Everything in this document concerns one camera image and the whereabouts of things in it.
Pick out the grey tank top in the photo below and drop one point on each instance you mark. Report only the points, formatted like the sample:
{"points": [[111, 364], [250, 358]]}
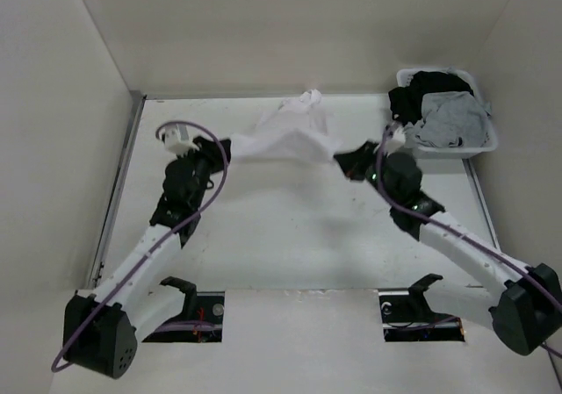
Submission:
{"points": [[449, 120]]}

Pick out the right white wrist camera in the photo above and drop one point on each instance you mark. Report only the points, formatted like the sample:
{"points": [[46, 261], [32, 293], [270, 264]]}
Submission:
{"points": [[395, 134]]}

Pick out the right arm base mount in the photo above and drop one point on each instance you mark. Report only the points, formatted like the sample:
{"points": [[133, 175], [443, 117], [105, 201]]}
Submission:
{"points": [[407, 317]]}

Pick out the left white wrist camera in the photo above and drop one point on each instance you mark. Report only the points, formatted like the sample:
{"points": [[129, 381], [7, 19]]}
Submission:
{"points": [[177, 140]]}

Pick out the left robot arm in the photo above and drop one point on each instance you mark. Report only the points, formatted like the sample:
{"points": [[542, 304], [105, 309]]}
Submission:
{"points": [[102, 330]]}

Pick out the white plastic laundry basket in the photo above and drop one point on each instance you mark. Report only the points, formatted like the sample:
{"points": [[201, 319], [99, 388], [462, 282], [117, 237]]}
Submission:
{"points": [[404, 77]]}

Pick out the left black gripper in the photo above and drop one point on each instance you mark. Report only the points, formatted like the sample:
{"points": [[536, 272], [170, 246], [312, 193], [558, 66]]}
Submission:
{"points": [[211, 150]]}

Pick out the black tank top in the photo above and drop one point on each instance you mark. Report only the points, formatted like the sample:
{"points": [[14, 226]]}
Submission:
{"points": [[406, 102]]}

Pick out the white tank top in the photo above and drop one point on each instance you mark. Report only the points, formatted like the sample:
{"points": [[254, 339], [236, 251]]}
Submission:
{"points": [[298, 129]]}

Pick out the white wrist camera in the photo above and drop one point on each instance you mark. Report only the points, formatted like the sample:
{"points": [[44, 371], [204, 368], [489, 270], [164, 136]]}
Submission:
{"points": [[177, 140], [395, 134]]}

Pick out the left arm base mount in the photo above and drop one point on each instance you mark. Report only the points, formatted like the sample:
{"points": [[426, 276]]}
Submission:
{"points": [[201, 317]]}

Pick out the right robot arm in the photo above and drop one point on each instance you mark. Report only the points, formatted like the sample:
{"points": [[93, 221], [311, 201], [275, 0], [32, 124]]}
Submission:
{"points": [[519, 303]]}

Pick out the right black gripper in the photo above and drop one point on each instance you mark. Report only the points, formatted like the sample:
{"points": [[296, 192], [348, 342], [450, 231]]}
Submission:
{"points": [[353, 162]]}

